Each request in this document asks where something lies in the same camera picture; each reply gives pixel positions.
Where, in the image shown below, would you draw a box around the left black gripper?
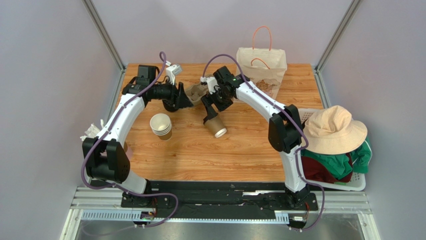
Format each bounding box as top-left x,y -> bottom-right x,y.
149,77 -> 193,110

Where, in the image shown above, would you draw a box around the stack of paper cups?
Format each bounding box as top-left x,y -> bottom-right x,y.
149,113 -> 173,141

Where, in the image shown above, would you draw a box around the paper takeout bag orange handles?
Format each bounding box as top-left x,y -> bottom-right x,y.
236,25 -> 288,100

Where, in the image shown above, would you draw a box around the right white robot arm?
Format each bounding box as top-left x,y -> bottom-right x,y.
200,66 -> 310,208

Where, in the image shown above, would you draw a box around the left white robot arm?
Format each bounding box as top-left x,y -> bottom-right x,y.
81,63 -> 193,196

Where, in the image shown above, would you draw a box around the stack of black lids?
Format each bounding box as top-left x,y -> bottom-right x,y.
162,100 -> 180,112

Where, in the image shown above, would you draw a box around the pink cup with straws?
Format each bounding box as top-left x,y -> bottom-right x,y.
80,119 -> 133,160

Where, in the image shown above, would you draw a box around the dark red garment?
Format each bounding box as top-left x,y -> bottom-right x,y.
301,156 -> 353,184

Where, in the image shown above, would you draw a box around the beige bucket hat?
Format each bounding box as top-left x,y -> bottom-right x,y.
303,105 -> 368,155

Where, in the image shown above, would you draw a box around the green garment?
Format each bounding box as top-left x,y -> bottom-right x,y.
301,137 -> 373,179

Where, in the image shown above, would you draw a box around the white plastic basket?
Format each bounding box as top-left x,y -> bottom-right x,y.
298,108 -> 366,191

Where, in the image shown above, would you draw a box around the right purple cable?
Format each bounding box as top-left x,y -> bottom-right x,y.
202,53 -> 326,233

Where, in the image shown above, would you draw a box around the purple cable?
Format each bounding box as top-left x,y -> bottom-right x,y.
202,53 -> 326,233
80,51 -> 179,228

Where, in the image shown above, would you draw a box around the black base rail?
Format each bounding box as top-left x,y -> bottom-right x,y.
118,180 -> 321,221

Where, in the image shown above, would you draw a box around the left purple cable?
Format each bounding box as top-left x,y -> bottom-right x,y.
80,51 -> 179,228

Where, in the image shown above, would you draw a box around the aluminium frame base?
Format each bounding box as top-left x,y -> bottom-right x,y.
60,187 -> 380,240

